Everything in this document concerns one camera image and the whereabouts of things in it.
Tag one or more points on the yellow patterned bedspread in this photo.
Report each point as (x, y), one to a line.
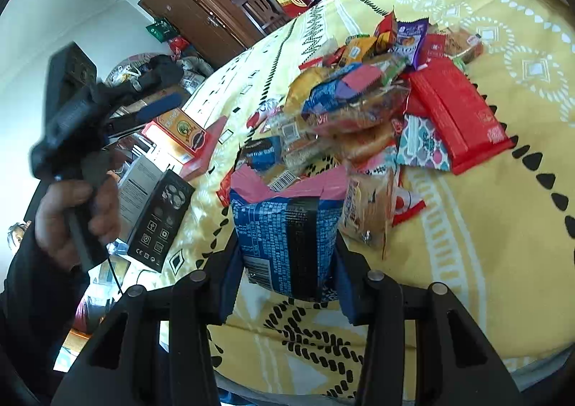
(494, 253)

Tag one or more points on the green bag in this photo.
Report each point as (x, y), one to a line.
(161, 29)

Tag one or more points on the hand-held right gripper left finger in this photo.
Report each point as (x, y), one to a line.
(231, 284)

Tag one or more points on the white black product box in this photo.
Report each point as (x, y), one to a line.
(157, 217)

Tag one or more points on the pile of snack packets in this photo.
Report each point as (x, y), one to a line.
(350, 109)

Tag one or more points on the red plastic bag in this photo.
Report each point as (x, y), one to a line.
(179, 45)

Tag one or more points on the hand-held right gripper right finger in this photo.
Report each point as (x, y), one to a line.
(346, 284)

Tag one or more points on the carved wooden chair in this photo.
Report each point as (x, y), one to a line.
(256, 6)

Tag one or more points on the person's left forearm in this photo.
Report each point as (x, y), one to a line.
(31, 320)

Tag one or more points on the orange red carton box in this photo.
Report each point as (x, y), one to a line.
(179, 129)

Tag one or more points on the blue pink-edged snack packet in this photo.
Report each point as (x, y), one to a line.
(287, 230)

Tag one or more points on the large red flat packet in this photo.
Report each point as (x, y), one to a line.
(453, 114)

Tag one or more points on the clear plastic bag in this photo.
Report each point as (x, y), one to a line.
(197, 73)

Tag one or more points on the red yellow gift box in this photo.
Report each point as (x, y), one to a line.
(292, 3)

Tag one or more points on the black bag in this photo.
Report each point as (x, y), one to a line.
(161, 73)

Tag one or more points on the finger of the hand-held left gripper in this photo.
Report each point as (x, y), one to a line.
(157, 105)

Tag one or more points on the person's left hand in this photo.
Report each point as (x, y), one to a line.
(54, 226)

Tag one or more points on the bread bun clear packet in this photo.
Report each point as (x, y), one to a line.
(364, 208)

